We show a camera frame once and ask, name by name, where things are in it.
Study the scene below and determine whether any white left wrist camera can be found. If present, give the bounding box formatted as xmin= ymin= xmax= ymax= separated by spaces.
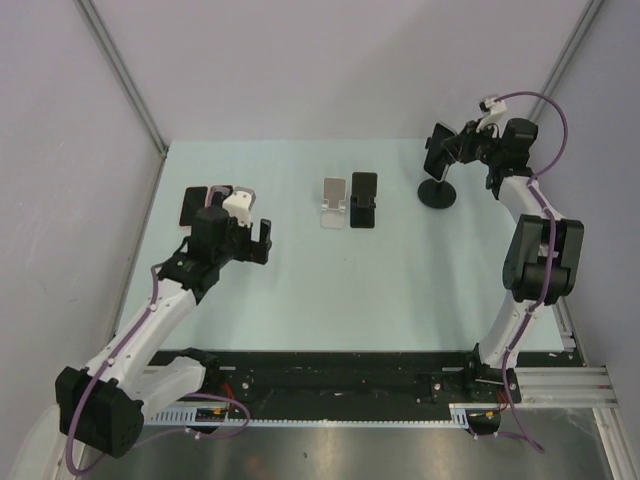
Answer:
xmin=222 ymin=186 xmax=256 ymax=227

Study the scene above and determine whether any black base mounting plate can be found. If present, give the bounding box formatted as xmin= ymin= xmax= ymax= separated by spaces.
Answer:
xmin=144 ymin=349 xmax=524 ymax=421

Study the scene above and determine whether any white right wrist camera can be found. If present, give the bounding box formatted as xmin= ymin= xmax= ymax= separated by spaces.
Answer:
xmin=476 ymin=95 xmax=507 ymax=132

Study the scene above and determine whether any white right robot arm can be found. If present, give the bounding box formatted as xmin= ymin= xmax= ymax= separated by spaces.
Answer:
xmin=441 ymin=118 xmax=584 ymax=401

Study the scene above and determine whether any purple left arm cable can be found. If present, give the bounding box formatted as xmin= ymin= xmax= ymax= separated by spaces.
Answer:
xmin=64 ymin=184 xmax=251 ymax=476

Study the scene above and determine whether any black folding phone stand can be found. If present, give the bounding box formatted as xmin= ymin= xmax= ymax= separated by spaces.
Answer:
xmin=350 ymin=172 xmax=378 ymax=229

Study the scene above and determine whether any pink cased smartphone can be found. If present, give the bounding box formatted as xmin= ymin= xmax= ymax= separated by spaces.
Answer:
xmin=178 ymin=186 xmax=209 ymax=228
xmin=205 ymin=185 xmax=234 ymax=207

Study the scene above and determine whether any white slotted cable duct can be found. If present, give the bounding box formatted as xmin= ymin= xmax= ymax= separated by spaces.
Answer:
xmin=145 ymin=402 xmax=500 ymax=428

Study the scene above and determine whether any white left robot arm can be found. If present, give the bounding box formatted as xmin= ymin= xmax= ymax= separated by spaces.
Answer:
xmin=9 ymin=206 xmax=272 ymax=479

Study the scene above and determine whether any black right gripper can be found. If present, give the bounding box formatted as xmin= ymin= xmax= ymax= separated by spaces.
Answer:
xmin=442 ymin=117 xmax=505 ymax=166

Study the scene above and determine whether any black round base phone stand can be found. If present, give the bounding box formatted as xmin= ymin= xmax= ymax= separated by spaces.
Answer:
xmin=416 ymin=134 xmax=459 ymax=210

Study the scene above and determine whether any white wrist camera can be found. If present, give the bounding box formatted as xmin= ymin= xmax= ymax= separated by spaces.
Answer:
xmin=476 ymin=95 xmax=507 ymax=132
xmin=222 ymin=186 xmax=256 ymax=227

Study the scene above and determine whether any silver folding phone stand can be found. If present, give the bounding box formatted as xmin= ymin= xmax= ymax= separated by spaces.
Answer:
xmin=320 ymin=177 xmax=347 ymax=229

